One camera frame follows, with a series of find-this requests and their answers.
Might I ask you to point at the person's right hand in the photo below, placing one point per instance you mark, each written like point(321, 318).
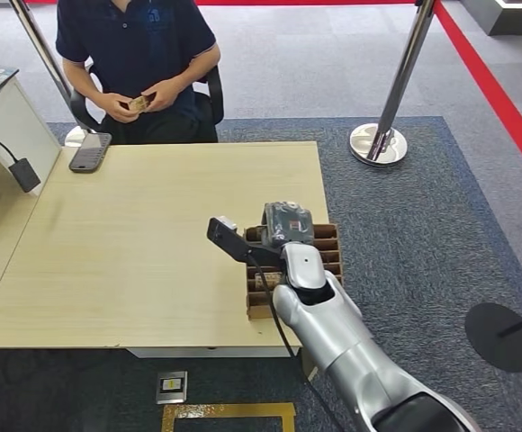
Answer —
point(122, 108)

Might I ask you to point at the person's left hand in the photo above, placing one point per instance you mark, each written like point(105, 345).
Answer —
point(164, 92)

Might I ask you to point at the brown patterned card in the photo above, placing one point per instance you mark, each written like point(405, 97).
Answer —
point(138, 104)
point(255, 234)
point(267, 280)

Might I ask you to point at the person's right forearm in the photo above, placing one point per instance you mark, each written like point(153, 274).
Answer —
point(83, 83)

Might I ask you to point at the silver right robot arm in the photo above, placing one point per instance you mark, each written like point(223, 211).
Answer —
point(333, 334)

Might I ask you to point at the person's left forearm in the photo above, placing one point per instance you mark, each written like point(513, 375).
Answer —
point(198, 65)

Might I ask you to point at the person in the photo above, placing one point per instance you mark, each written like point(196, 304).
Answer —
point(130, 42)

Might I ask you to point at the cardboard slotted card holder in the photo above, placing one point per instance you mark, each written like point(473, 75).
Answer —
point(328, 250)

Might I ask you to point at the dark smartphone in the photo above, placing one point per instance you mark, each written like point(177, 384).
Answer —
point(90, 152)

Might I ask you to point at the black office chair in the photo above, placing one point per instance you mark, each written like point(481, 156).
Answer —
point(214, 95)

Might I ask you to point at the white desk riser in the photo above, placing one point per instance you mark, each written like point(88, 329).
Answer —
point(17, 125)

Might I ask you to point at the black power adapter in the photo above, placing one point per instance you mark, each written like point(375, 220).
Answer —
point(24, 174)

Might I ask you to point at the silver floor socket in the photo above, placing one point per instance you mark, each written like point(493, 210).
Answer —
point(171, 386)

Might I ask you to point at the dark blue speckled rug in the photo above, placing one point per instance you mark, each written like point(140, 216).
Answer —
point(414, 238)

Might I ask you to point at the red barrier belt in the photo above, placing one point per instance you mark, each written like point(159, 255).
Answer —
point(490, 82)

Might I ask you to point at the grey raised platform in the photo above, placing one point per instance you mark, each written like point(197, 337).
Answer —
point(513, 15)

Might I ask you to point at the black round stand base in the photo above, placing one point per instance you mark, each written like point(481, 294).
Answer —
point(499, 340)

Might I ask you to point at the chrome stanchion post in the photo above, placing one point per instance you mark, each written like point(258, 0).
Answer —
point(34, 36)
point(378, 146)

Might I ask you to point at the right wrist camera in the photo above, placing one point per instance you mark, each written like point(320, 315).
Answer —
point(225, 235)

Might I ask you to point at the yellow floor tape frame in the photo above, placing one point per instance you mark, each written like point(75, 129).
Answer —
point(225, 410)

